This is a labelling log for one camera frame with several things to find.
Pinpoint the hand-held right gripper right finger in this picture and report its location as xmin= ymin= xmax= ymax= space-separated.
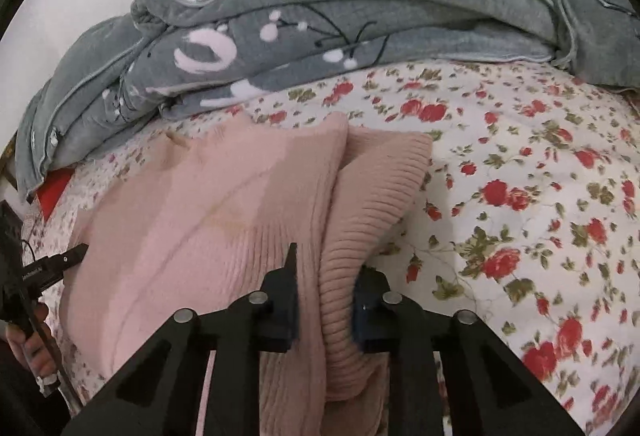
xmin=352 ymin=266 xmax=586 ymax=436

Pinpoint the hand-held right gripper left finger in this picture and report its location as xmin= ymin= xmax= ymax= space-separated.
xmin=60 ymin=242 xmax=301 ymax=436

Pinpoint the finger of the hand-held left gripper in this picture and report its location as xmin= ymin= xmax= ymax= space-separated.
xmin=30 ymin=243 xmax=90 ymax=289

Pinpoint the pink knit sweater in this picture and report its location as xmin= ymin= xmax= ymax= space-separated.
xmin=57 ymin=111 xmax=433 ymax=436

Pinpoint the person's left hand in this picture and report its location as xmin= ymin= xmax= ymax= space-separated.
xmin=5 ymin=301 xmax=61 ymax=384

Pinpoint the red cloth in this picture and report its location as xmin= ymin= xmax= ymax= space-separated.
xmin=36 ymin=169 xmax=76 ymax=222

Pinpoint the wooden bed headboard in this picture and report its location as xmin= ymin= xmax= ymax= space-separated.
xmin=0 ymin=136 xmax=18 ymax=197

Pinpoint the floral bed sheet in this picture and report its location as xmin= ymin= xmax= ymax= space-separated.
xmin=25 ymin=59 xmax=640 ymax=436

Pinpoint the grey printed quilt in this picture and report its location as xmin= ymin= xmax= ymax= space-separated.
xmin=15 ymin=0 xmax=640 ymax=204

